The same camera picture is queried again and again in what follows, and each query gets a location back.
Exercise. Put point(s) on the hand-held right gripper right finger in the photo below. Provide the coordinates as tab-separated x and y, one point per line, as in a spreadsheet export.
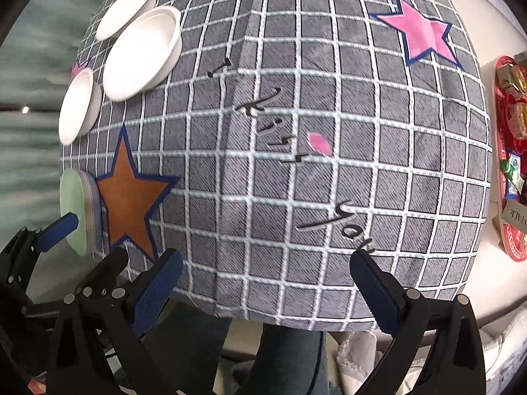
374	288

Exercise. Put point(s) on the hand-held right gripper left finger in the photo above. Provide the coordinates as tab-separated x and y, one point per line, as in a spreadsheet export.
158	292

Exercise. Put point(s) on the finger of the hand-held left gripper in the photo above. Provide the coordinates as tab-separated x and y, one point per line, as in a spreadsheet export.
105	265
59	226

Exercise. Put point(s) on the light green plate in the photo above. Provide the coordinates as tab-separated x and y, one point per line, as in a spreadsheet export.
73	195

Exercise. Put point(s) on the light pink plate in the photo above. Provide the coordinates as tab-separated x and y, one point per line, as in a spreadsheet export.
92	214

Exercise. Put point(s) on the person's left leg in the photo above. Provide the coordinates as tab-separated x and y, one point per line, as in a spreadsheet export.
197	349

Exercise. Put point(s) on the person's leg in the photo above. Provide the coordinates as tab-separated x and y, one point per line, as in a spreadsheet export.
197	349
288	362

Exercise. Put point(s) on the white cloth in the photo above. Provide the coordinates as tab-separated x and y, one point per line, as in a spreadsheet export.
504	354
358	364

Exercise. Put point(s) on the person's right leg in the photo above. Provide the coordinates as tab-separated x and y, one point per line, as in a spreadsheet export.
288	362

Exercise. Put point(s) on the grey checked star blanket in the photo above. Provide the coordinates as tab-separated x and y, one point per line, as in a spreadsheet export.
329	173

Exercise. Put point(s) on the grey green curtain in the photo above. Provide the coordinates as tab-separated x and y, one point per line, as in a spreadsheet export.
33	70

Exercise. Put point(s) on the white paper card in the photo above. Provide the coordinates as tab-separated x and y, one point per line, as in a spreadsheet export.
516	216

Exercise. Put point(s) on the small green bottle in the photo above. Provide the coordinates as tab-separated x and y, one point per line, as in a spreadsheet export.
510	170

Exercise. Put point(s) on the red tray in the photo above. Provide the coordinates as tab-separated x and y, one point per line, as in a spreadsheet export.
499	107

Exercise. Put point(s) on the gold wrapped snack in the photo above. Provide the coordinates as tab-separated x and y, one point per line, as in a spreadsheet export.
510	77
519	117

